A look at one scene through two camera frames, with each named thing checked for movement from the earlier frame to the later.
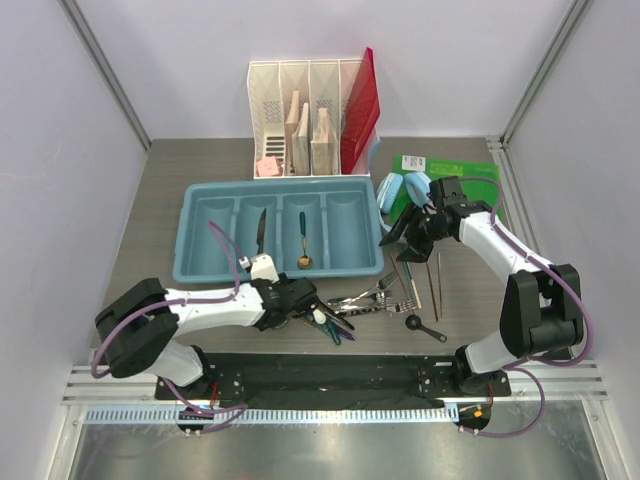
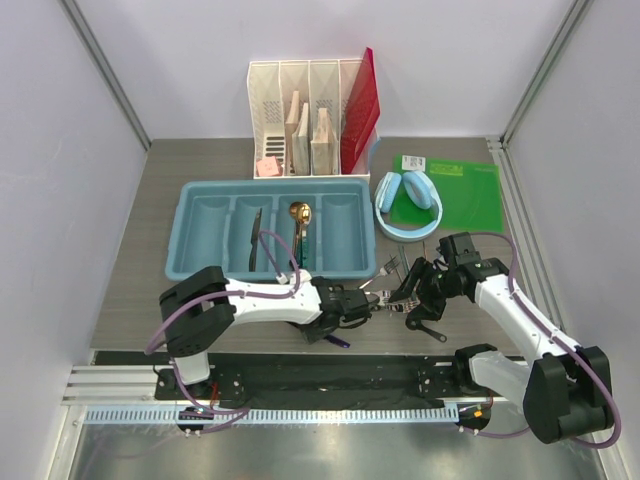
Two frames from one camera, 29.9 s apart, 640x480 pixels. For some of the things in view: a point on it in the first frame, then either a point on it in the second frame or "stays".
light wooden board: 289,127 stays
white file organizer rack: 296,109 stays
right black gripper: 418,252 -> 429,307
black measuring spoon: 414,322 stays
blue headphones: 390,190 stays
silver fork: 397,308 stays
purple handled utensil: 345,334 -> 337,341
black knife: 261,232 -> 253,250
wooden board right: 324,148 stays
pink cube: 267,166 stays
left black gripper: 279,280 -> 313,336
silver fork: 386,281 -> 384,271
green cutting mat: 480,181 stays
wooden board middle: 301,159 stays
